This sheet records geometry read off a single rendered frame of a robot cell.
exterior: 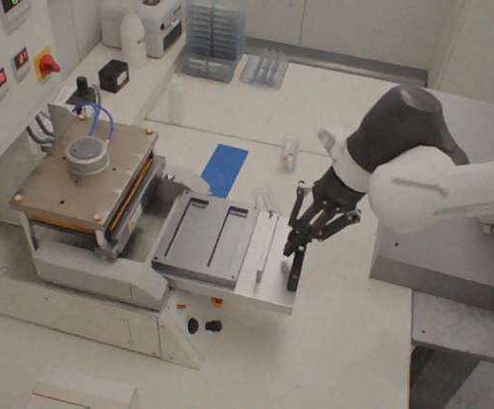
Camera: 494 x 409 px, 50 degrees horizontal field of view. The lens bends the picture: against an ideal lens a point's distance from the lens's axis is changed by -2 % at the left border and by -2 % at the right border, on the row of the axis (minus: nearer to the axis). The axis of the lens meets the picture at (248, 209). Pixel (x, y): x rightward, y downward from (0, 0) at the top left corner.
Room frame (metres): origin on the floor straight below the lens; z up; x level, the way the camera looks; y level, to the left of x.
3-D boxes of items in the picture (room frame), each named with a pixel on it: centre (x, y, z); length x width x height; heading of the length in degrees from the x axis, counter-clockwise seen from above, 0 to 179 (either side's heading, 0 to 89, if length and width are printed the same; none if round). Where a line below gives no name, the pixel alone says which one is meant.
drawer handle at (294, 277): (0.67, -0.11, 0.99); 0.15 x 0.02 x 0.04; 170
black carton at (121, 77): (1.47, 0.47, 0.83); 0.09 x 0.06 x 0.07; 163
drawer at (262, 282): (0.69, 0.03, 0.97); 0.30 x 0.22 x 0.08; 80
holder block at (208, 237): (0.70, 0.07, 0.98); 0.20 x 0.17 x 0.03; 170
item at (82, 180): (0.77, 0.34, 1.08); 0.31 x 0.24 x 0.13; 170
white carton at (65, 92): (1.23, 0.54, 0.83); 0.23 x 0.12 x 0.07; 0
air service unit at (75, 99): (0.98, 0.40, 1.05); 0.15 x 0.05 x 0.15; 170
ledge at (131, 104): (1.47, 0.49, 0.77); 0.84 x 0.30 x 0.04; 171
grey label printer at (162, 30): (1.77, 0.44, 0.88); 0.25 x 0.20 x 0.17; 75
